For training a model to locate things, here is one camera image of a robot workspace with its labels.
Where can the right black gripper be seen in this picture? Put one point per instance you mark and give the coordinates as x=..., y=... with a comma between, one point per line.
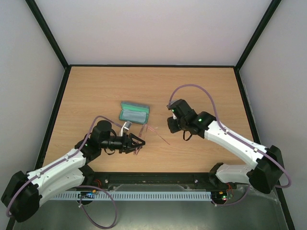
x=173, y=124

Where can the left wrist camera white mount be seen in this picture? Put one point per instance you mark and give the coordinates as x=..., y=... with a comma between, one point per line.
x=125, y=128

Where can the left controller board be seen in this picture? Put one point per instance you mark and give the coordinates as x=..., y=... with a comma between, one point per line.
x=88, y=194

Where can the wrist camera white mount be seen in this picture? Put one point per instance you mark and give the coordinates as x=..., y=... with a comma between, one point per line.
x=125, y=128
x=170, y=108

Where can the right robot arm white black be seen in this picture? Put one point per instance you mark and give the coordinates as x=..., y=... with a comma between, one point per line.
x=263, y=165

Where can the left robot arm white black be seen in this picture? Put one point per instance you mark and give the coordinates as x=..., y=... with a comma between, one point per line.
x=27, y=192

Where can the grey glasses case green lining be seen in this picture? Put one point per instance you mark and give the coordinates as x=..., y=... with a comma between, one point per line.
x=134, y=107

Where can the right controller board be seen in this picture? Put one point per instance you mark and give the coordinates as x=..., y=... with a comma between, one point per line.
x=222, y=195

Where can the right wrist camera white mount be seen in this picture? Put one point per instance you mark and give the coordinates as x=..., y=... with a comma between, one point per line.
x=170, y=108

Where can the black aluminium frame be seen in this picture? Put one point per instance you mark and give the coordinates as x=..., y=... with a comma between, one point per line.
x=157, y=177

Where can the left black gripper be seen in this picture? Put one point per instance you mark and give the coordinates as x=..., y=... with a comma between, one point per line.
x=126, y=144

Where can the pink sunglasses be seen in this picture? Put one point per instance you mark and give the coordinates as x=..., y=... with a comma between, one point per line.
x=145, y=128

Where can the controller board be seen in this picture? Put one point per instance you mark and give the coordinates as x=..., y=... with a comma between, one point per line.
x=222, y=195
x=88, y=194

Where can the light blue cleaning cloth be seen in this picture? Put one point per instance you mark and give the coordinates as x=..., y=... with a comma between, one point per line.
x=134, y=116

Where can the light blue slotted cable duct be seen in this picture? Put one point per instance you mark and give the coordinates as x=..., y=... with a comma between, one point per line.
x=139, y=196

